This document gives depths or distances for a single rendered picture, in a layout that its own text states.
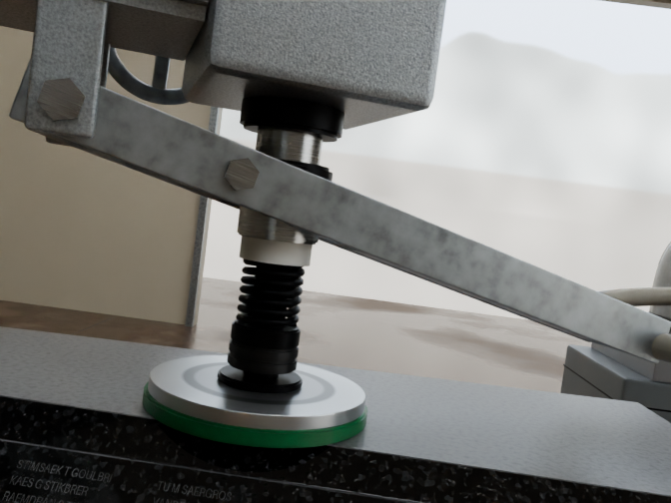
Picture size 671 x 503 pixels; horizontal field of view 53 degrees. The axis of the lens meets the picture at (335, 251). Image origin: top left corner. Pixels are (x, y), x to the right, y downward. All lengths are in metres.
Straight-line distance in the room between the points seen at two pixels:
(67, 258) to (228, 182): 5.50
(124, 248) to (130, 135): 5.31
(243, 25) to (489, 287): 0.34
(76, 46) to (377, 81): 0.24
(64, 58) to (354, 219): 0.27
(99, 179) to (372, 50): 5.43
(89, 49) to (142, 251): 5.30
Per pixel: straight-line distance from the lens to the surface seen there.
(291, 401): 0.63
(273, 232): 0.62
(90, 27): 0.57
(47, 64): 0.57
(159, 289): 5.82
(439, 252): 0.65
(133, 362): 0.83
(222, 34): 0.55
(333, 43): 0.57
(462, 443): 0.68
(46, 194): 6.13
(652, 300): 1.20
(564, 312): 0.74
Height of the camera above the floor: 1.07
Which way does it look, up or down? 3 degrees down
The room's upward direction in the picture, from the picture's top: 7 degrees clockwise
